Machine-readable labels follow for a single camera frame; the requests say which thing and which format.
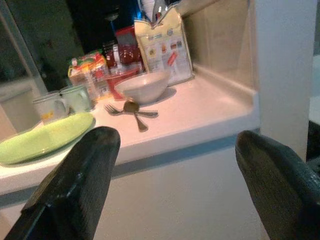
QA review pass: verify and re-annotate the green mug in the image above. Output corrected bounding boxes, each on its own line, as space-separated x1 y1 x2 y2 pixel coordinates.
59 84 94 114

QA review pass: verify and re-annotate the white printed mug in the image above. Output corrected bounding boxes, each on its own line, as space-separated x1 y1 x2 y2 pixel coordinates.
32 92 70 126

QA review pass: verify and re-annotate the colourful snack packet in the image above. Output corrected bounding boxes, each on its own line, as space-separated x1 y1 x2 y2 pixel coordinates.
67 49 111 101

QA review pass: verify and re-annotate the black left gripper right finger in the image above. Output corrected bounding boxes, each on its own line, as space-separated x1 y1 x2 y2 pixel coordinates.
234 129 320 240

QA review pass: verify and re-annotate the metal fork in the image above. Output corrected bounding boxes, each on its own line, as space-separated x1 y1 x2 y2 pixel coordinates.
104 103 159 118

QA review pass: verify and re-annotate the clear bottle with white cap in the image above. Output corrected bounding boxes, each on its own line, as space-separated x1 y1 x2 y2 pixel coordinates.
111 44 126 73

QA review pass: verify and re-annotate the red lidded container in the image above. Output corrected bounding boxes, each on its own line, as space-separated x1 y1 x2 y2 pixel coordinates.
104 26 146 72

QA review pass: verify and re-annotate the metal spoon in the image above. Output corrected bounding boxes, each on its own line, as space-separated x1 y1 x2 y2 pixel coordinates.
122 101 149 133

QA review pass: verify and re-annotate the yellow white paper bag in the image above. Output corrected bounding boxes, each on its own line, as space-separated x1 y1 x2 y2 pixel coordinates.
133 4 195 87

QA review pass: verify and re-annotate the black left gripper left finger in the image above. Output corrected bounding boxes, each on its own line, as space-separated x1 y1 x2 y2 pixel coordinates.
3 126 122 240

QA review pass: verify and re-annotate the green plate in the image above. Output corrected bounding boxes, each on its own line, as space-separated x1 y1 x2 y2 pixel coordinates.
0 111 96 166

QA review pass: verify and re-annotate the red plastic bowl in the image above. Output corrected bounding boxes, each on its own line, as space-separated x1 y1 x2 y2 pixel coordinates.
103 67 141 101

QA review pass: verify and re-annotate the white pillar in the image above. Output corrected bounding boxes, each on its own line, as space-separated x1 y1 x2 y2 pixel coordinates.
254 0 317 161

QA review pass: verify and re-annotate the white kitchen counter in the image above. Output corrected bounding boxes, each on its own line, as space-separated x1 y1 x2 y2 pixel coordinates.
0 72 261 240

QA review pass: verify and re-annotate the white bowl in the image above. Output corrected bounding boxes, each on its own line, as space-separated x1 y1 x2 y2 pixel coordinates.
114 70 171 105

